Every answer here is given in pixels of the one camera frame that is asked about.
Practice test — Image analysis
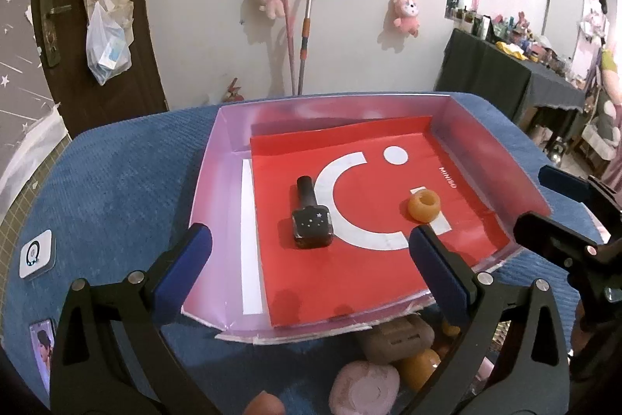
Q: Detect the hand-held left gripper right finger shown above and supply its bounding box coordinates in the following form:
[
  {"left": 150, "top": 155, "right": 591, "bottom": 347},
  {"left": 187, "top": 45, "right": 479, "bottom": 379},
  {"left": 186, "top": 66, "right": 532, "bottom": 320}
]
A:
[{"left": 408, "top": 224, "right": 571, "bottom": 415}]

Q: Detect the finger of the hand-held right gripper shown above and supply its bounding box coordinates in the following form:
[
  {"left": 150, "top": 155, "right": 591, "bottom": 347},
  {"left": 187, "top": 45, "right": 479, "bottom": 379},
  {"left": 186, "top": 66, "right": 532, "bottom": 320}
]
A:
[
  {"left": 538, "top": 165, "right": 622, "bottom": 226},
  {"left": 514, "top": 210, "right": 622, "bottom": 305}
]

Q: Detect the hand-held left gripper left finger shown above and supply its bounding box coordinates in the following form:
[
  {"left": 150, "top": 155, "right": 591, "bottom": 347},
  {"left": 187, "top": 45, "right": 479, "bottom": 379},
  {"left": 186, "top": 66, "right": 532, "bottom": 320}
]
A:
[{"left": 50, "top": 223, "right": 213, "bottom": 415}]

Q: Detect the purple cardboard box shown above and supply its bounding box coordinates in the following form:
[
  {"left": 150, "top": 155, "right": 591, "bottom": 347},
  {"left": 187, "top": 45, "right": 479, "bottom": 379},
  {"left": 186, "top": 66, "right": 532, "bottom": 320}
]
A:
[{"left": 181, "top": 91, "right": 555, "bottom": 345}]

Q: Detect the black nail polish bottle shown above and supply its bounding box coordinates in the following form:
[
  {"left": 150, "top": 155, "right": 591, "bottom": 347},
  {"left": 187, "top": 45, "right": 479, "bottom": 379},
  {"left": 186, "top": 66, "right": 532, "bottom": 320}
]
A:
[{"left": 292, "top": 176, "right": 334, "bottom": 249}]

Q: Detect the red paper sheet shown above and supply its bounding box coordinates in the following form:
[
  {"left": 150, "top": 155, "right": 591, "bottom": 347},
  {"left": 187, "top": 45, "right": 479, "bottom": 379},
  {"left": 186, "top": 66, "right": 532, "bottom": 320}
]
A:
[{"left": 249, "top": 116, "right": 512, "bottom": 328}]

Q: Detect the grey-brown oblong case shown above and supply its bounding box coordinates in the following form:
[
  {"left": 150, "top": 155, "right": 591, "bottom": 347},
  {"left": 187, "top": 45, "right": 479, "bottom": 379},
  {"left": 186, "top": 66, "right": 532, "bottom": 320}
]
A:
[{"left": 358, "top": 314, "right": 435, "bottom": 363}]

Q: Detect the blue plush mat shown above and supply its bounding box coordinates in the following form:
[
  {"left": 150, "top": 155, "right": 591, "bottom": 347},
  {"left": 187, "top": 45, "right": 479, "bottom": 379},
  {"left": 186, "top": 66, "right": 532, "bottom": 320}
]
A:
[{"left": 0, "top": 91, "right": 603, "bottom": 415}]

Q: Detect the table with dark cloth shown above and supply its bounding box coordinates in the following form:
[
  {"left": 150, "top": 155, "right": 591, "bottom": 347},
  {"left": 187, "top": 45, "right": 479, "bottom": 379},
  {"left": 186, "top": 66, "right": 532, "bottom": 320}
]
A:
[{"left": 434, "top": 28, "right": 590, "bottom": 135}]

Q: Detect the pink rounded object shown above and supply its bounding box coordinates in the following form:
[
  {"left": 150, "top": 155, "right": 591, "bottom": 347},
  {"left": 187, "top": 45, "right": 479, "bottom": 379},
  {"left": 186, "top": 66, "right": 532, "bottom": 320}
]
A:
[{"left": 329, "top": 361, "right": 400, "bottom": 415}]

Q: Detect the small red object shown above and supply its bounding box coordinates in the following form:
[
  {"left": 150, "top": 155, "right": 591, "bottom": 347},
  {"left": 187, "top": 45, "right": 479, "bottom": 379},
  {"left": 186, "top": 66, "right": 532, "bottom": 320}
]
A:
[{"left": 222, "top": 77, "right": 245, "bottom": 103}]

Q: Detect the white board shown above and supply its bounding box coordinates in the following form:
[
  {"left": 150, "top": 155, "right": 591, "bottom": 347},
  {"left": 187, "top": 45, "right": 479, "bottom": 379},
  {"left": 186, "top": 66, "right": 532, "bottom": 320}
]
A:
[{"left": 543, "top": 0, "right": 587, "bottom": 57}]

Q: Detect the orange rounded object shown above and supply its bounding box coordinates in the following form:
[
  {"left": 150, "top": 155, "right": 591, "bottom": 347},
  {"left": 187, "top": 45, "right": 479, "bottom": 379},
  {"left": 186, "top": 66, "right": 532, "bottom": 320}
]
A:
[{"left": 243, "top": 390, "right": 286, "bottom": 415}]

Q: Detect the photo card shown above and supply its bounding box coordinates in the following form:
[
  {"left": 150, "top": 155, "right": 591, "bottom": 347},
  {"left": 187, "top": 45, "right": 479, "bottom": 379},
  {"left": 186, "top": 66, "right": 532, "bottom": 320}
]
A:
[{"left": 29, "top": 319, "right": 55, "bottom": 396}]

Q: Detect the brown wooden door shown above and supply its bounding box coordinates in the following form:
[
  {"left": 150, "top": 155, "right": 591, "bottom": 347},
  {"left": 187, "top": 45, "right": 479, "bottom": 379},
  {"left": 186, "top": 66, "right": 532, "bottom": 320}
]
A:
[{"left": 29, "top": 0, "right": 169, "bottom": 138}]

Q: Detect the clear plastic bag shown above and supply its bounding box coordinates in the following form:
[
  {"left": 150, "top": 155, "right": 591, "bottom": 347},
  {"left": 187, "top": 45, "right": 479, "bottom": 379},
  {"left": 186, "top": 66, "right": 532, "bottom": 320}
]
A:
[{"left": 86, "top": 1, "right": 133, "bottom": 86}]

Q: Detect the pink stick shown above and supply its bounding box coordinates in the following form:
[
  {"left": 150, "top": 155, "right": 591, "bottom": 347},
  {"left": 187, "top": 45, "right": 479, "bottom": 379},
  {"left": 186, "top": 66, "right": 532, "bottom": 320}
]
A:
[{"left": 283, "top": 0, "right": 298, "bottom": 98}]

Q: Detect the pink plush with orange hair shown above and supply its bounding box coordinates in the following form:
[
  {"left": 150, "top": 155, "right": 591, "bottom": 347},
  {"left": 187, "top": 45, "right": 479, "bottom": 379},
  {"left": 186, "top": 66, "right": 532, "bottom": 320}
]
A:
[{"left": 392, "top": 0, "right": 421, "bottom": 39}]

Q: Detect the white card with ring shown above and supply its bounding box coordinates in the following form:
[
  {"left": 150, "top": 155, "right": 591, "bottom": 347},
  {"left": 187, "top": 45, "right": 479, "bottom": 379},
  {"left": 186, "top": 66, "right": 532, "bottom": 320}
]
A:
[{"left": 19, "top": 230, "right": 56, "bottom": 280}]

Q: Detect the grey mop handle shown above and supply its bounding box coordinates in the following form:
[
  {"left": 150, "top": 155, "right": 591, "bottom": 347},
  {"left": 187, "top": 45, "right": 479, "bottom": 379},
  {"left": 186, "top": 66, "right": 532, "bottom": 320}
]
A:
[{"left": 296, "top": 0, "right": 320, "bottom": 98}]

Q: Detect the brass door handle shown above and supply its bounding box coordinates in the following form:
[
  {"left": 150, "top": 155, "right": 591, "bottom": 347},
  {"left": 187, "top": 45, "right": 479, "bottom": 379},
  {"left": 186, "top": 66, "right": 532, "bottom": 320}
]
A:
[{"left": 39, "top": 0, "right": 72, "bottom": 68}]

